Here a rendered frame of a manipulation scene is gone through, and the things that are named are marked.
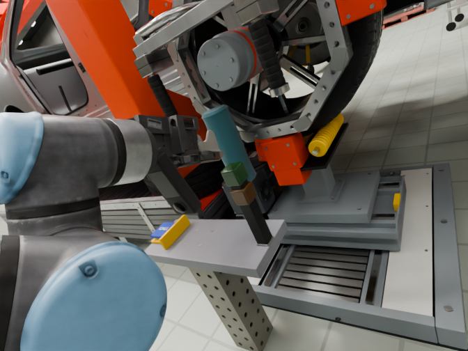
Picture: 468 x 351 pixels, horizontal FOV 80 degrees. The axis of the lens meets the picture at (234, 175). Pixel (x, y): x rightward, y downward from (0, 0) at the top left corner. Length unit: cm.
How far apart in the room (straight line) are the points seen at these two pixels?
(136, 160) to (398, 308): 82
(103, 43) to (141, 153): 73
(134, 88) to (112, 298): 93
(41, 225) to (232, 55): 56
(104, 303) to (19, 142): 18
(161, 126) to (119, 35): 71
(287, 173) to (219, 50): 45
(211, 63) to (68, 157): 52
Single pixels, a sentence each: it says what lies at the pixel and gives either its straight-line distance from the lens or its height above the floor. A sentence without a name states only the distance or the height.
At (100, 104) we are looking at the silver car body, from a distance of 227.
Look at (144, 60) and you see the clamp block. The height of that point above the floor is 94.
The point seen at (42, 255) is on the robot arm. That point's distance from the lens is 22.
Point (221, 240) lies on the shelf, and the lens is 77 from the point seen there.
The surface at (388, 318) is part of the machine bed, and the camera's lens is 97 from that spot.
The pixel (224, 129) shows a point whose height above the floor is 68.
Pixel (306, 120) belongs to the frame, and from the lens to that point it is 86.
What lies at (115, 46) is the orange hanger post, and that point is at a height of 104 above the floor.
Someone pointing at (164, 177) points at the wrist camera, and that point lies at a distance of 44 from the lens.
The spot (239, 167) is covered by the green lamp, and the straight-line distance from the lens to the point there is 58.
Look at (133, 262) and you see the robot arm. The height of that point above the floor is 76.
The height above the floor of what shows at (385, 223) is 16.
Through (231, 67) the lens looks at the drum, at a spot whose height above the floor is 83.
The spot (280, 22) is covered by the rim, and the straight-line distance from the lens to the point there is 94.
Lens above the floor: 85
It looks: 21 degrees down
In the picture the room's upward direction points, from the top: 25 degrees counter-clockwise
